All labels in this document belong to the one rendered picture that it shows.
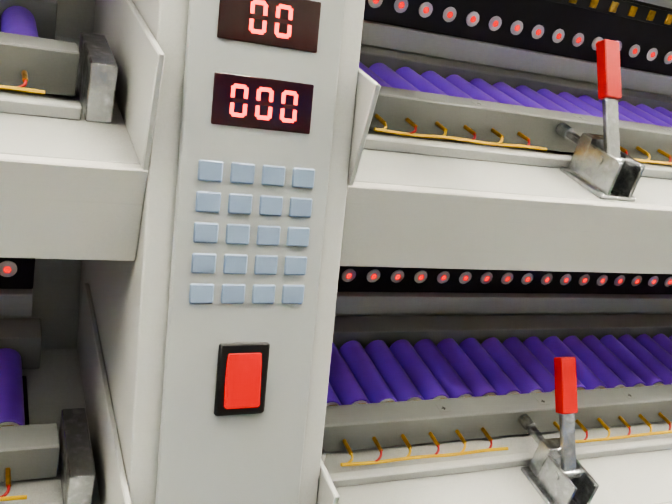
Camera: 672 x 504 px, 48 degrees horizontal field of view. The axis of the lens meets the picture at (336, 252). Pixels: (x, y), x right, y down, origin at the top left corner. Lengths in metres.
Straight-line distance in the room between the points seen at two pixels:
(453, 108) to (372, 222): 0.12
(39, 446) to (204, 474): 0.09
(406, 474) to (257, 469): 0.13
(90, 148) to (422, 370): 0.29
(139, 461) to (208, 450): 0.03
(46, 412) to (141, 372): 0.14
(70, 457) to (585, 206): 0.30
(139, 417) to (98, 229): 0.08
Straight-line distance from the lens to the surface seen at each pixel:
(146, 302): 0.34
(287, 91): 0.34
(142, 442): 0.36
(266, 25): 0.34
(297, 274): 0.35
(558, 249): 0.46
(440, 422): 0.50
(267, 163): 0.34
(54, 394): 0.49
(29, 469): 0.43
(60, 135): 0.36
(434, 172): 0.42
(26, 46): 0.39
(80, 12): 0.53
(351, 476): 0.46
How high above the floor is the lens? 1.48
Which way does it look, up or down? 7 degrees down
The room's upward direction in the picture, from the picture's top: 5 degrees clockwise
